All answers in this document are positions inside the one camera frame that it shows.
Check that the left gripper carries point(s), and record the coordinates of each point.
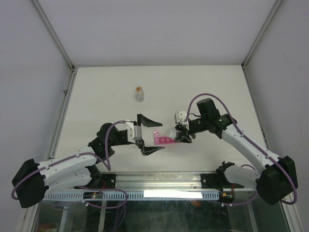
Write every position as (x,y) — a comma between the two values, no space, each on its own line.
(146,123)

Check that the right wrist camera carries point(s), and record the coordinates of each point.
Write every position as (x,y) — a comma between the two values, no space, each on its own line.
(180,118)

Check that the aluminium frame post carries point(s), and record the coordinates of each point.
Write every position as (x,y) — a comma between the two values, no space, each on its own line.
(52,33)
(268,20)

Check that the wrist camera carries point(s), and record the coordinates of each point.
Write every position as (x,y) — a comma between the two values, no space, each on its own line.
(134,132)
(180,118)

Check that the white slotted cable duct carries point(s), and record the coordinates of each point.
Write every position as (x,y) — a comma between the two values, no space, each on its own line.
(144,195)

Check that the pink pill organizer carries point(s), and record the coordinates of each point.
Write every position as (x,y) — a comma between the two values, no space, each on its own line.
(161,139)

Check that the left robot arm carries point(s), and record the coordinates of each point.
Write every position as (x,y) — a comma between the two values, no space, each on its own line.
(97,151)

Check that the right aluminium frame post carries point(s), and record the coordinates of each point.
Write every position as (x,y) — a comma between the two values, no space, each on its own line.
(268,20)

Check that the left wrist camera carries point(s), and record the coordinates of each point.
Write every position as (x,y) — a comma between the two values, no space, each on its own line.
(134,132)

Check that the white blue pill bottle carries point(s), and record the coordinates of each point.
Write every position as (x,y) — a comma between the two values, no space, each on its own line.
(172,133)

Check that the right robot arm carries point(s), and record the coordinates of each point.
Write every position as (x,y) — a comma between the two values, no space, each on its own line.
(272,176)

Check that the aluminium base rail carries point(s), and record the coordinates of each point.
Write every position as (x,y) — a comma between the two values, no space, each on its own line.
(157,180)

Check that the left aluminium frame post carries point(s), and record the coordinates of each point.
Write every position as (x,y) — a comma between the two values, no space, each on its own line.
(52,33)

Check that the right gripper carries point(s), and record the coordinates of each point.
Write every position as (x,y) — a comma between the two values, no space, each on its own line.
(186,138)

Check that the clear glass pill bottle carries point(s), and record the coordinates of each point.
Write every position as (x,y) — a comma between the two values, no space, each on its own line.
(139,96)

